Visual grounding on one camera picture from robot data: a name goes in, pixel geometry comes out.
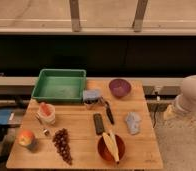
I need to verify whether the purple bowl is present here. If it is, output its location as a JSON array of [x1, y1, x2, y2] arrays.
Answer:
[[109, 78, 131, 98]]

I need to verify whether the light blue towel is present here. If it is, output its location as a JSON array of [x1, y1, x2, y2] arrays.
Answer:
[[125, 112, 141, 135]]

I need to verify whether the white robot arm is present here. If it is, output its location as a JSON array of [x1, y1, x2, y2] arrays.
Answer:
[[173, 75, 196, 114]]

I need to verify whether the red bowl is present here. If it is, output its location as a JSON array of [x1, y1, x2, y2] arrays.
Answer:
[[97, 135, 125, 162]]

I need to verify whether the black remote control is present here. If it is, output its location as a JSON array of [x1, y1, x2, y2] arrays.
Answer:
[[93, 113, 105, 135]]

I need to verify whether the green plastic tray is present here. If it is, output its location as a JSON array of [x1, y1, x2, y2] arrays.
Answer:
[[31, 69, 86, 103]]

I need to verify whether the yellow corn cob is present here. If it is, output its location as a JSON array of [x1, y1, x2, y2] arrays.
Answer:
[[102, 131, 120, 163]]

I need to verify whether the clear cup with orange item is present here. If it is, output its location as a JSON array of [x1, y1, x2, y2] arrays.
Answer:
[[38, 102, 55, 124]]

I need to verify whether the bunch of dark grapes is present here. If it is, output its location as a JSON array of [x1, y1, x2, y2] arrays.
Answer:
[[52, 128, 72, 165]]

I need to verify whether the small metal object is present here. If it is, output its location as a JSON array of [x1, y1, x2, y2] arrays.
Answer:
[[43, 129, 50, 136]]

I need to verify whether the red yellow apple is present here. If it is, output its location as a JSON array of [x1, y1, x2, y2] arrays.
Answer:
[[18, 130, 35, 147]]

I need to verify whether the blue object at left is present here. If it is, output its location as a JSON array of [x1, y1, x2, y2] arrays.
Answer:
[[0, 107, 23, 127]]

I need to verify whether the black handled knife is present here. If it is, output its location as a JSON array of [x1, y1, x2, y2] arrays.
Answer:
[[104, 101, 115, 125]]

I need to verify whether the right metal window post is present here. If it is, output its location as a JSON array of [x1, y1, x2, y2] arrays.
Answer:
[[132, 0, 148, 32]]

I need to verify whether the metal window post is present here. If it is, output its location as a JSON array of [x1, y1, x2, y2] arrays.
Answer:
[[69, 0, 81, 32], [132, 0, 148, 32]]

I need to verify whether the left metal window post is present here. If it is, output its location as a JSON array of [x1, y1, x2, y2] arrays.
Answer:
[[69, 0, 81, 32]]

